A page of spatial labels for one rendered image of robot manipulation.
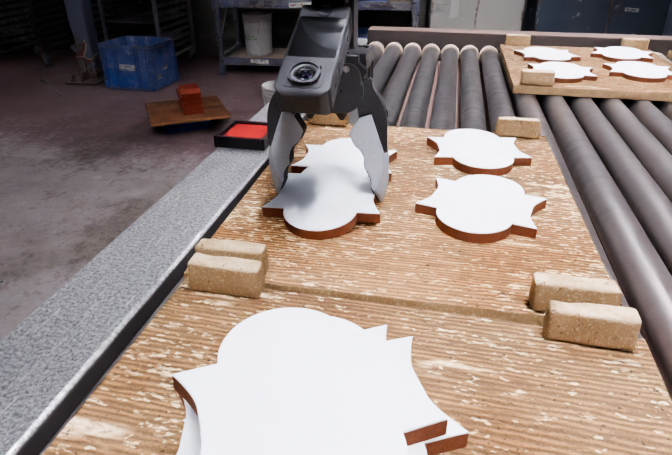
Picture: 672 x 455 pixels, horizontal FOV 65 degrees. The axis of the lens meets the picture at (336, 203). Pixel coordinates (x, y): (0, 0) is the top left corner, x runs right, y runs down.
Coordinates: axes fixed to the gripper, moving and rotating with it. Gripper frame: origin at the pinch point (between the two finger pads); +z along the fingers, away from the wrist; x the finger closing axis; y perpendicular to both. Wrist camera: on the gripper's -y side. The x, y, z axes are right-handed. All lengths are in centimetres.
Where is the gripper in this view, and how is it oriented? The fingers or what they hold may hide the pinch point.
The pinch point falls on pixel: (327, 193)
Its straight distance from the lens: 54.3
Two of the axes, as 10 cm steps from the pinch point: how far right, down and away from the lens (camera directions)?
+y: 1.9, -4.1, 8.9
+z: 0.0, 9.1, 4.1
